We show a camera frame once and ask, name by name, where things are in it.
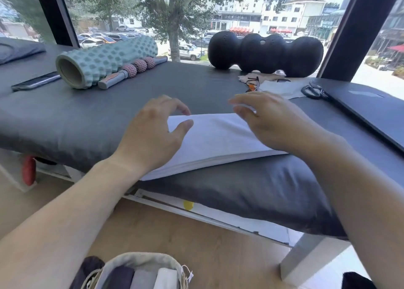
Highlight person's left hand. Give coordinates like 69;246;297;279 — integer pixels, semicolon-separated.
109;95;194;179

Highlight person's right hand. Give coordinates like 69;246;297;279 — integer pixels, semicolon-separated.
227;91;332;156

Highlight person's left forearm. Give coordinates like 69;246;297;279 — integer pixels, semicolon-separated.
0;158;142;289

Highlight person's right forearm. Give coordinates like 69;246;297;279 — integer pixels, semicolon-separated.
292;133;404;289

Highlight white folded cloth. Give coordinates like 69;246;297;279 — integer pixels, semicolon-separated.
140;113;289;182

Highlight beige cloth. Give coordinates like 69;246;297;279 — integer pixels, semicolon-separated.
237;70;286;86

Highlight light grey cloth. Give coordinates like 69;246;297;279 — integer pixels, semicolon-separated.
257;79;311;100

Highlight black peanut massage roller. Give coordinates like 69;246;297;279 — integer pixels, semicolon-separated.
207;31;324;78

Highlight black scissors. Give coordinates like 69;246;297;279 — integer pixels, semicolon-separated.
301;83;330;101

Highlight white parked car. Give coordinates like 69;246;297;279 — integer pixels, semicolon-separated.
168;44;201;61

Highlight grey pink massage stick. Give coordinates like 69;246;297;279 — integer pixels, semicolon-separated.
97;56;169;90

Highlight green tree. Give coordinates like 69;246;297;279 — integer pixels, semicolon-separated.
60;0;303;62

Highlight dark grey bench cushion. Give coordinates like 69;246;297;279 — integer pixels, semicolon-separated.
0;43;404;239

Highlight green bumpy foam roller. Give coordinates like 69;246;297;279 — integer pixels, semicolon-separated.
56;35;158;89

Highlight white building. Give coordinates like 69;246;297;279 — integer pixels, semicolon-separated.
211;0;326;35

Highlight row of parked cars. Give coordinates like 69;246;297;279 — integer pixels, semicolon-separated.
77;25;152;48

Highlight dark grey laptop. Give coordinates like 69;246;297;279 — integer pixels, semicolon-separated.
311;77;404;154

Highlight grey fabric basket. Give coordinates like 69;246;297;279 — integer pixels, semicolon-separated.
83;252;193;289

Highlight white folded garment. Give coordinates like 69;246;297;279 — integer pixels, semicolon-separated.
153;268;179;289

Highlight black smartphone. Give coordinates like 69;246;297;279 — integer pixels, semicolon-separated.
11;71;62;92

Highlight grey folded garment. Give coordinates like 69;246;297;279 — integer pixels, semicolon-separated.
130;269;158;289

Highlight red object under bench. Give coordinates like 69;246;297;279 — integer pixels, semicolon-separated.
21;156;37;187

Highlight dark purple folded garment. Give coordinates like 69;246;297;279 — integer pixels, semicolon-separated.
106;266;136;289

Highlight dark cloth beside basket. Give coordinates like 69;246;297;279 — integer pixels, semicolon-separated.
69;256;105;289

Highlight dark grey flat cushion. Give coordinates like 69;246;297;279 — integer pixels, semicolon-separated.
0;37;47;65

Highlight black object on floor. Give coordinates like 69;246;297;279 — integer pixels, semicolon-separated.
342;272;374;289

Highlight white bench frame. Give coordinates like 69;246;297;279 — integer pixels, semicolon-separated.
0;148;351;286

